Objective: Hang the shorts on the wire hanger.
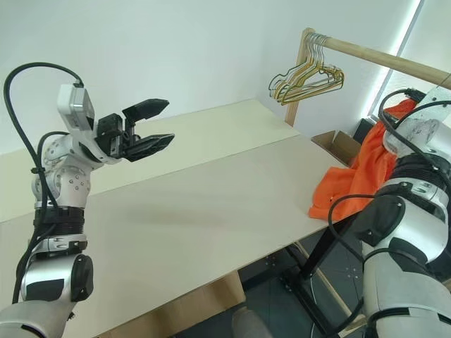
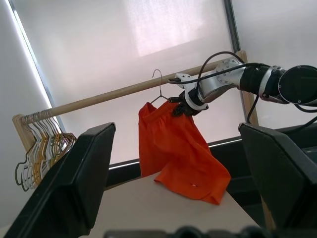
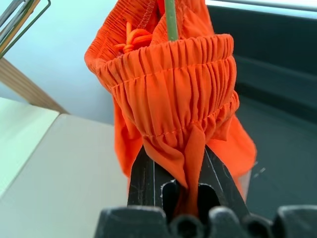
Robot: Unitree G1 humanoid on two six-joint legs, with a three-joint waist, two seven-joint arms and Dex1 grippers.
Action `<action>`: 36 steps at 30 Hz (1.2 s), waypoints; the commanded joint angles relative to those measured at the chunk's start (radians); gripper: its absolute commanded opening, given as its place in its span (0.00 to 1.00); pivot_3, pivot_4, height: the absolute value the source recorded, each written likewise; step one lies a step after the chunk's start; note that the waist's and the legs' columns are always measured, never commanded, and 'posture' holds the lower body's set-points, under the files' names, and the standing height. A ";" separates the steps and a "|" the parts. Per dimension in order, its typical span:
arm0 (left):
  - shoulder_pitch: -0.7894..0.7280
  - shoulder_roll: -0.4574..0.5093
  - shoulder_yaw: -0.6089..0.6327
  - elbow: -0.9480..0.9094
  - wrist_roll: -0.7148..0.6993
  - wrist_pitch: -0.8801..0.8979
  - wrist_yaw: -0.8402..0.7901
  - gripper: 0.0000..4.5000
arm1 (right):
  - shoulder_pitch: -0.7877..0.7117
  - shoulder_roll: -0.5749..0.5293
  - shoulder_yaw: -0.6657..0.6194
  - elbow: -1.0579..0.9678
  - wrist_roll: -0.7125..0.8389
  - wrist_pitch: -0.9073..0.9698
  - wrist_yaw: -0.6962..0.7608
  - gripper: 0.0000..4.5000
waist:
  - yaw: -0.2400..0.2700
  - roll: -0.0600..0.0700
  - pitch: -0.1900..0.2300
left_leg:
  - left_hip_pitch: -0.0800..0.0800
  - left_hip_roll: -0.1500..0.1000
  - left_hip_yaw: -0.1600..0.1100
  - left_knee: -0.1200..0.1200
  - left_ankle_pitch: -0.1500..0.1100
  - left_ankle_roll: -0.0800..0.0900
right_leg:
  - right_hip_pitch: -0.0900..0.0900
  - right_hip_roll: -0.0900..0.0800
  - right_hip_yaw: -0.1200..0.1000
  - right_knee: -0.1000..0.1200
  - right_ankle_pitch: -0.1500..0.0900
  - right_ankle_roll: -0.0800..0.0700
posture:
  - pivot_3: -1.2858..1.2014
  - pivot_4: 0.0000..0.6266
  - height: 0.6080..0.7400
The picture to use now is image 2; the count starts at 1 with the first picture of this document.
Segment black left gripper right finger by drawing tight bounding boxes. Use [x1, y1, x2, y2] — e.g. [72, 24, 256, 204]
[238, 121, 317, 229]

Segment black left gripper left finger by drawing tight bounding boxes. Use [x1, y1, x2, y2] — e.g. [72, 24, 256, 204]
[3, 121, 116, 238]

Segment olive wire hanger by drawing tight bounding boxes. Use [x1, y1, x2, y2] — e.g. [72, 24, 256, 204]
[150, 69, 173, 105]

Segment orange shorts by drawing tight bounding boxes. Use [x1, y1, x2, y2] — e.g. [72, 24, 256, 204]
[138, 100, 232, 205]

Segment wooden rack rod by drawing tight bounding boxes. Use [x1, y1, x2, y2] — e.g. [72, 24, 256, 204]
[12, 50, 248, 124]

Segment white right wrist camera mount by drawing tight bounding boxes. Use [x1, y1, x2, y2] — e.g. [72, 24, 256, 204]
[169, 73, 209, 112]

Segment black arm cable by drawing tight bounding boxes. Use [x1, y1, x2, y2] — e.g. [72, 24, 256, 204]
[246, 95, 261, 124]

